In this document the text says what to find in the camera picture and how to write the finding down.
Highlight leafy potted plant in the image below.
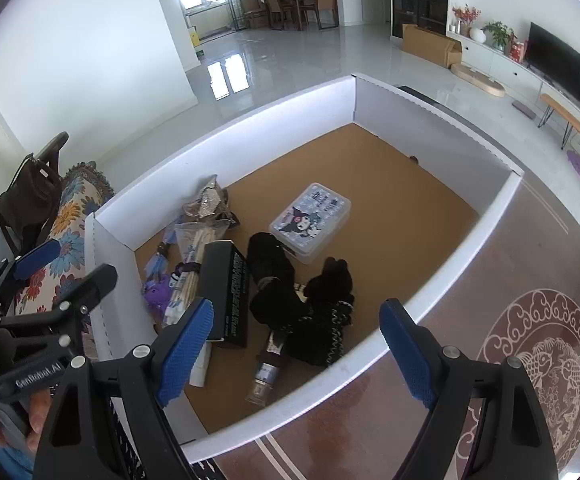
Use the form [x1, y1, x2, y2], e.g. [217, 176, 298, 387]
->
[482, 21, 513, 52]

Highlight black velvet scrunchie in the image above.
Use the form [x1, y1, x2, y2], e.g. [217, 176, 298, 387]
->
[246, 231, 311, 341]

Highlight light blue toy wand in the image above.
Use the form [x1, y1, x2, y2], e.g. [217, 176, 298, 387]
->
[142, 240, 176, 283]

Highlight purple plastic toy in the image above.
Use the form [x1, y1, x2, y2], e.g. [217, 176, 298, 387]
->
[142, 280, 176, 313]

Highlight red flowers in vase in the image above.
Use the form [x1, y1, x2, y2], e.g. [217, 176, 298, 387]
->
[451, 4, 482, 36]

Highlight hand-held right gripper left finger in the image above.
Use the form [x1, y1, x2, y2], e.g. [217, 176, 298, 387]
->
[32, 296, 216, 480]

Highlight clear plastic storage case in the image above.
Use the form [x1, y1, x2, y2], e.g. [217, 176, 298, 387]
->
[268, 182, 352, 265]

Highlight black television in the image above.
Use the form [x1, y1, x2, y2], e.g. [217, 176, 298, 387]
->
[525, 21, 580, 111]

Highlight floral patterned cushion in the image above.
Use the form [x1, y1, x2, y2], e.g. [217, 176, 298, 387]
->
[15, 160, 116, 351]

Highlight wooden dining chair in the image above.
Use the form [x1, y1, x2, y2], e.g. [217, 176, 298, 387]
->
[315, 0, 341, 30]

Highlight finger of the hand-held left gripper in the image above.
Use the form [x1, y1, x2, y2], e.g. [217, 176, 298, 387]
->
[0, 239, 62, 321]
[0, 264, 119, 357]

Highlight clear bag of cotton swabs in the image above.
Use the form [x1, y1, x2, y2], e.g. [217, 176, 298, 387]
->
[162, 220, 231, 331]

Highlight person's left hand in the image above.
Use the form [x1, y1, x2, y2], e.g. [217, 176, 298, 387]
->
[20, 389, 55, 456]

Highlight brown perfume bottle clear cap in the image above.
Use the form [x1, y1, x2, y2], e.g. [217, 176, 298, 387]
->
[244, 330, 291, 406]

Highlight round wooden floor board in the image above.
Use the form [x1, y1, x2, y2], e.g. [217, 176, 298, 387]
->
[450, 62, 507, 98]

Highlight black rectangular box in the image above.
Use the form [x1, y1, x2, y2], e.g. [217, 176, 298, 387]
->
[197, 240, 248, 350]

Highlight wooden bench with metal legs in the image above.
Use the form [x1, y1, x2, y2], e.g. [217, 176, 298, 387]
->
[537, 92, 580, 151]

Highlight black plush pouch with chain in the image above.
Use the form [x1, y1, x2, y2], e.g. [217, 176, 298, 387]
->
[287, 256, 356, 367]

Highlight brown cardboard carton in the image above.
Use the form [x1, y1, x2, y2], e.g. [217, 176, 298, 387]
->
[401, 23, 463, 69]

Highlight rhinestone bow hair clip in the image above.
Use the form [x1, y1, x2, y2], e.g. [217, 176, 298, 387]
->
[182, 175, 241, 233]

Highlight white television cabinet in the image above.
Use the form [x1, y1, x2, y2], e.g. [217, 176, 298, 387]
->
[445, 35, 580, 171]

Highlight dark brown handbag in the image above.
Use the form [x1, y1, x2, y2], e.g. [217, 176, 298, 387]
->
[0, 132, 71, 256]

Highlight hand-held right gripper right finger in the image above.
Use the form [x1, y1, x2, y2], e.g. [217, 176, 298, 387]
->
[379, 297, 558, 480]

